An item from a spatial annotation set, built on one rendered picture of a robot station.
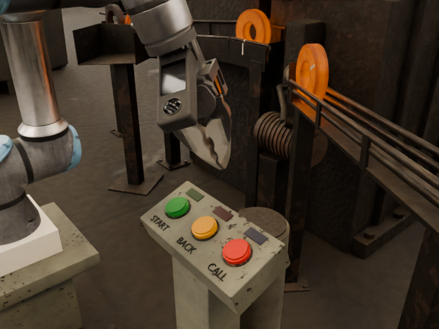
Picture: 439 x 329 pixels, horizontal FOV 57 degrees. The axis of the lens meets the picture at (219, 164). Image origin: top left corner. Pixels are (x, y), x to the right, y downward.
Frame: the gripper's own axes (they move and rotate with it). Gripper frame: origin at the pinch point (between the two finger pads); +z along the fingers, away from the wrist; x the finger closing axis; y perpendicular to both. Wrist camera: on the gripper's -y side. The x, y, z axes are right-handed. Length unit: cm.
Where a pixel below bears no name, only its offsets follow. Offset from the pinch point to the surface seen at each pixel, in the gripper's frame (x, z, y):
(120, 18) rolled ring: 82, -7, 160
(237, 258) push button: -1.5, 8.4, -11.8
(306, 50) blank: -13, 4, 53
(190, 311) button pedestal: 11.7, 21.0, -9.7
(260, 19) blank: 2, 2, 92
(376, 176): -21.8, 9.8, 2.5
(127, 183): 86, 56, 96
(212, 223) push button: 2.9, 6.9, -5.2
